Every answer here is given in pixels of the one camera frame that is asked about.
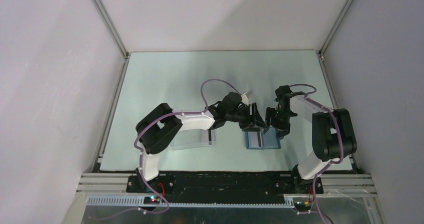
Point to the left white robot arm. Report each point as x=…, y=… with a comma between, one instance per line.
x=156, y=131

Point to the clear plastic card box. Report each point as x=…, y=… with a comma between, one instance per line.
x=187, y=139

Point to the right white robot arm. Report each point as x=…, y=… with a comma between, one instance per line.
x=332, y=134

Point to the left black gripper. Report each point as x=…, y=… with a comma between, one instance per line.
x=252, y=122

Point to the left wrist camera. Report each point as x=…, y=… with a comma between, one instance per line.
x=245, y=97

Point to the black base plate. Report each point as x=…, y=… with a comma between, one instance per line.
x=271, y=187

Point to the aluminium frame rail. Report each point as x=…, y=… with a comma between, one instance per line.
x=111, y=28

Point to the white credit card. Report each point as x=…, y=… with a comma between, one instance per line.
x=207, y=138
x=255, y=140

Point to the blue leather card holder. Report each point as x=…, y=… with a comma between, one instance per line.
x=269, y=139

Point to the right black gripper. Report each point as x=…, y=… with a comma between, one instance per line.
x=283, y=128

